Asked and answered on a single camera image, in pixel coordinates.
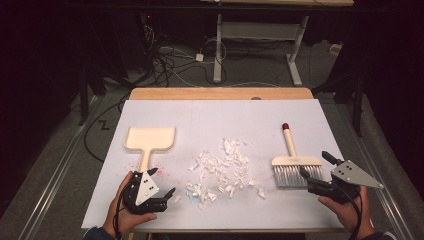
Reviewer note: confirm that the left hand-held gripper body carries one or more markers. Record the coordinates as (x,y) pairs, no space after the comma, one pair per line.
(146,190)

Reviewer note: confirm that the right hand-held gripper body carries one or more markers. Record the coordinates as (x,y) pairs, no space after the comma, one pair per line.
(350,173)

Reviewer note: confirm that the cream brush with red cap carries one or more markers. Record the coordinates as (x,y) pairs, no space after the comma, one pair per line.
(296,161)

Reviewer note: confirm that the pile of white paper scraps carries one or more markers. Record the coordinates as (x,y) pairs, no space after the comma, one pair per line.
(226,166)

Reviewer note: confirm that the person's left hand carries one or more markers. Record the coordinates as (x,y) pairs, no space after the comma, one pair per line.
(128,221)

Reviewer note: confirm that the person's right hand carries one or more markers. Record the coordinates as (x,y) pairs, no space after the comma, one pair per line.
(346,213)

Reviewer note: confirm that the cream dustpan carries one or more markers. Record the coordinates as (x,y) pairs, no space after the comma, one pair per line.
(150,138)

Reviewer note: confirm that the black stand leg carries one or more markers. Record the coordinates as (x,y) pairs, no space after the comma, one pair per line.
(358,106)
(83,100)

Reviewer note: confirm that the white foam board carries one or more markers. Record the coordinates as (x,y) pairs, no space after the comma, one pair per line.
(213,120)

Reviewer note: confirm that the white power adapter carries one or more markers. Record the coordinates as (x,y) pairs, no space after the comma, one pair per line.
(199,57)

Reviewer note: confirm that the metal floor rail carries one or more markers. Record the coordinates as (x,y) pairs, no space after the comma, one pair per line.
(56,173)
(386,200)

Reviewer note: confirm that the white desk frame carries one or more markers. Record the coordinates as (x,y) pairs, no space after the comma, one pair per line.
(260,30)

